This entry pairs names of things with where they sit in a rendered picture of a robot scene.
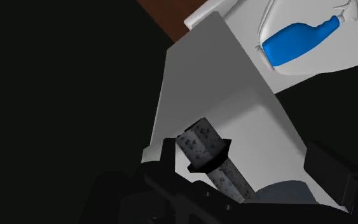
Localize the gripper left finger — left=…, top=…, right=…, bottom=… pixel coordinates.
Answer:
left=84, top=137, right=198, bottom=224

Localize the blue spray bottle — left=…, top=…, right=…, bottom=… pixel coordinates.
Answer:
left=255, top=0, right=358, bottom=73

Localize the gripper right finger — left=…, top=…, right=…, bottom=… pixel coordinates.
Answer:
left=303, top=141, right=358, bottom=218

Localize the white toilet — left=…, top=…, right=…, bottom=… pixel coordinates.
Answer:
left=141, top=0, right=358, bottom=215

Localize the grey speckled grinder, black ring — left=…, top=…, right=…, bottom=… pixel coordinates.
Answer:
left=175, top=116, right=258, bottom=204

